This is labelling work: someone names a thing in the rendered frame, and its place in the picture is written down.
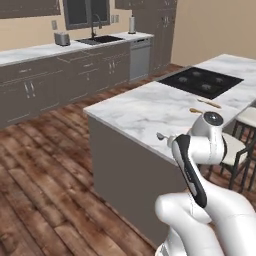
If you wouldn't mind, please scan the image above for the grey wall cupboard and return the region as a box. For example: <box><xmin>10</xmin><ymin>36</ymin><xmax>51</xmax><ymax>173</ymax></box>
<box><xmin>0</xmin><ymin>0</ymin><xmax>62</xmax><ymax>20</ymax></box>

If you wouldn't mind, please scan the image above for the white paper towel roll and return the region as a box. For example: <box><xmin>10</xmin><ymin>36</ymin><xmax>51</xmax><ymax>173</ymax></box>
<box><xmin>128</xmin><ymin>15</ymin><xmax>137</xmax><ymax>35</ymax></box>

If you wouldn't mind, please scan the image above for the grey dishwasher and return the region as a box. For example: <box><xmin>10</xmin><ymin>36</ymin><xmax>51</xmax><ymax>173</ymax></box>
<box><xmin>129</xmin><ymin>37</ymin><xmax>153</xmax><ymax>82</ymax></box>

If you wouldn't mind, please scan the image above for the wooden spatula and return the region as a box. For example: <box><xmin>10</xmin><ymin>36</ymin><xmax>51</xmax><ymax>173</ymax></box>
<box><xmin>196</xmin><ymin>97</ymin><xmax>223</xmax><ymax>110</ymax></box>

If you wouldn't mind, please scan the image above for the dark framed window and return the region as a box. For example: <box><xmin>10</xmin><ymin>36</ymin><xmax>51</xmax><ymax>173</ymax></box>
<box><xmin>62</xmin><ymin>0</ymin><xmax>112</xmax><ymax>31</ymax></box>

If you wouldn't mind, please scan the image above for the black tap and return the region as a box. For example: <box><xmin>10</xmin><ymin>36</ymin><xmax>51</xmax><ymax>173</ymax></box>
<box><xmin>90</xmin><ymin>13</ymin><xmax>104</xmax><ymax>39</ymax></box>

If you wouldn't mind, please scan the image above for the silver toaster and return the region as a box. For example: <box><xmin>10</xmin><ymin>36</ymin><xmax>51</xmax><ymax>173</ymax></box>
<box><xmin>53</xmin><ymin>31</ymin><xmax>72</xmax><ymax>47</ymax></box>

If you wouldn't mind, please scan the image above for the grey kitchen island cabinet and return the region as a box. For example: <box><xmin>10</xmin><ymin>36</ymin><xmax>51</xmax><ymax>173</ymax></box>
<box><xmin>87</xmin><ymin>114</ymin><xmax>188</xmax><ymax>250</ymax></box>

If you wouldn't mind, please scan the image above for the grey base cupboard run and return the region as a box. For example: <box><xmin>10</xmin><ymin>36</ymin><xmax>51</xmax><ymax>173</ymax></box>
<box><xmin>0</xmin><ymin>41</ymin><xmax>132</xmax><ymax>130</ymax></box>

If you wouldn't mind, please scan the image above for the white seat black stool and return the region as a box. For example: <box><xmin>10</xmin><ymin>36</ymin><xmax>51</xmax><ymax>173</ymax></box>
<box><xmin>232</xmin><ymin>105</ymin><xmax>256</xmax><ymax>142</ymax></box>
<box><xmin>197</xmin><ymin>131</ymin><xmax>256</xmax><ymax>194</ymax></box>

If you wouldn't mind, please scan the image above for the black sink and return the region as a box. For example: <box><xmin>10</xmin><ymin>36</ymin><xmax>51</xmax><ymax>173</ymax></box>
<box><xmin>75</xmin><ymin>34</ymin><xmax>125</xmax><ymax>47</ymax></box>

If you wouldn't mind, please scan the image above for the metallic spoon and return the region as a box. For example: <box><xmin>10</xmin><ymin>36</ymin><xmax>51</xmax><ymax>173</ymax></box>
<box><xmin>155</xmin><ymin>132</ymin><xmax>175</xmax><ymax>142</ymax></box>

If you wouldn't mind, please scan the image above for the grey tall cupboard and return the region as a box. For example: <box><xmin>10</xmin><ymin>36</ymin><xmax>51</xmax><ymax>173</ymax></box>
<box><xmin>114</xmin><ymin>0</ymin><xmax>178</xmax><ymax>73</ymax></box>

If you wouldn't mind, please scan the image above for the black hob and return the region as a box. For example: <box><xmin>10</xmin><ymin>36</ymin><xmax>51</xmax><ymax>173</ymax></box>
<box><xmin>157</xmin><ymin>66</ymin><xmax>245</xmax><ymax>101</ymax></box>

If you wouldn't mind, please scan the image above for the wooden spoon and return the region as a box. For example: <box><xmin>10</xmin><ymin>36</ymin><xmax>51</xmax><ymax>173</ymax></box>
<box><xmin>188</xmin><ymin>107</ymin><xmax>205</xmax><ymax>115</ymax></box>

